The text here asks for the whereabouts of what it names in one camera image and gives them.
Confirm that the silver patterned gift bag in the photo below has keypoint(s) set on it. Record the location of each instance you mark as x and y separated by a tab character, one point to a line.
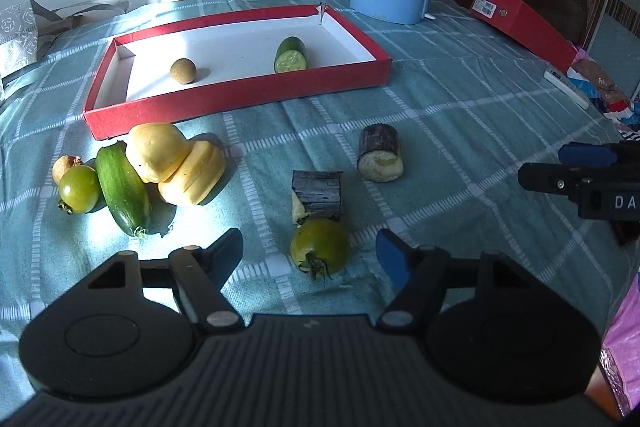
20	39

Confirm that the peeled yellow fruit piece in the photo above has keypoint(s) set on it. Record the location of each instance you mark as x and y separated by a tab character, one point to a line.
197	177
157	152

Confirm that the red shallow cardboard box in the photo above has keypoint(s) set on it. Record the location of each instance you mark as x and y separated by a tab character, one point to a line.
240	57

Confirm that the small tan round fruit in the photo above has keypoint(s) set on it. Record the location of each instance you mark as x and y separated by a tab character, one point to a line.
62	166

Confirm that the red folder box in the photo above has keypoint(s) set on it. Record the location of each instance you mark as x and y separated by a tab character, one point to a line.
525	24

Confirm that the cut eggplant piece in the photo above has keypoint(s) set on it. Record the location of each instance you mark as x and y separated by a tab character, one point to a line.
317	197
381	154

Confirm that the small brown longan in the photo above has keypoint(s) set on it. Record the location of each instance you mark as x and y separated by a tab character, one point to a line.
183	71

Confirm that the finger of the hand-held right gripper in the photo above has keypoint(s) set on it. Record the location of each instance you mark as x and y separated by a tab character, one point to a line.
547	179
585	154

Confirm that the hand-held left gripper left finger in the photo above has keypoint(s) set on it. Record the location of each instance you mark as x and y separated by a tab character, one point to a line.
229	254

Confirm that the pink garment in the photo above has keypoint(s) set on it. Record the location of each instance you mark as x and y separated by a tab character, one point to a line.
622	342

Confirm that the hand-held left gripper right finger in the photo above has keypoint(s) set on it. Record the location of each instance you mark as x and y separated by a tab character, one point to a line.
391	256

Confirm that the green tomato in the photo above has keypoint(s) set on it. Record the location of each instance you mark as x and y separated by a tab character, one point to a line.
79	189
320	247

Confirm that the teal checked tablecloth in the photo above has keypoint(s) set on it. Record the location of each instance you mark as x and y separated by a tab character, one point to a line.
475	117

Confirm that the short cut cucumber piece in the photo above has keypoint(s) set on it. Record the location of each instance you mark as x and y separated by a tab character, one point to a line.
290	56

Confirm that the large green cucumber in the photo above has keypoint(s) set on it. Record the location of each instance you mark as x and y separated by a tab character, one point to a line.
122	187

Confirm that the colourful snack packet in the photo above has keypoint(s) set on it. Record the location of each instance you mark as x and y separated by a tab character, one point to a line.
602	89

